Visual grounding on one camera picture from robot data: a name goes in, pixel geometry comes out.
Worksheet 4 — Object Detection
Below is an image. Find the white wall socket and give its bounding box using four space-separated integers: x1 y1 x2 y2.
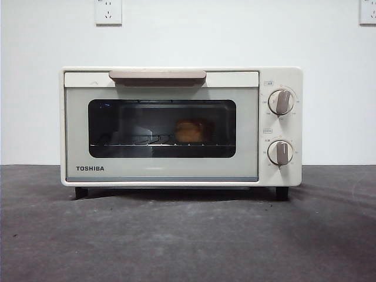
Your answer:
358 0 376 25
94 0 123 26

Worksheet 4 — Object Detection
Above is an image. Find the golden bread piece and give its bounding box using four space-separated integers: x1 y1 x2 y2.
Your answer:
174 117 214 144

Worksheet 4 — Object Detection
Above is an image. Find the cream timer knob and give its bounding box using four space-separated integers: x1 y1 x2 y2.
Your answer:
267 139 294 166

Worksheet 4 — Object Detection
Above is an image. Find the cream Toshiba toaster oven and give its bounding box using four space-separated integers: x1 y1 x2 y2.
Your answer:
61 66 303 202

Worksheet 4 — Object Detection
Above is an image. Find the cream temperature knob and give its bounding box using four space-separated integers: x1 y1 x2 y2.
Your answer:
268 89 296 116

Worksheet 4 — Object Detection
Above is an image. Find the metal wire oven rack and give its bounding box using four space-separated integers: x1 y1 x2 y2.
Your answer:
89 135 236 147

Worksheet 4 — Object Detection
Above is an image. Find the glass oven door with handle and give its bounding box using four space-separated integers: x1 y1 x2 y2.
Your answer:
63 70 260 182

